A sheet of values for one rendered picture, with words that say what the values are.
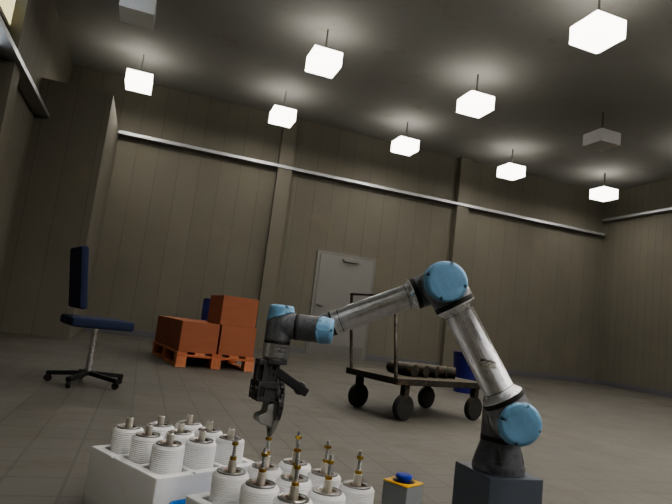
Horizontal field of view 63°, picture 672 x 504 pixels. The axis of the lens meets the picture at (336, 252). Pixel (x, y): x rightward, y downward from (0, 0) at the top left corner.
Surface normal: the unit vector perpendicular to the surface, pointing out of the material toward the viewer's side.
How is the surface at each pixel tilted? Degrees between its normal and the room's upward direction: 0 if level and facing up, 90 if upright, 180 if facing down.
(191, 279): 90
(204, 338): 90
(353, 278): 90
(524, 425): 96
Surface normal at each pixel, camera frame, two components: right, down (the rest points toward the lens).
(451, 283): -0.11, -0.25
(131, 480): -0.64, -0.18
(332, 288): 0.33, -0.08
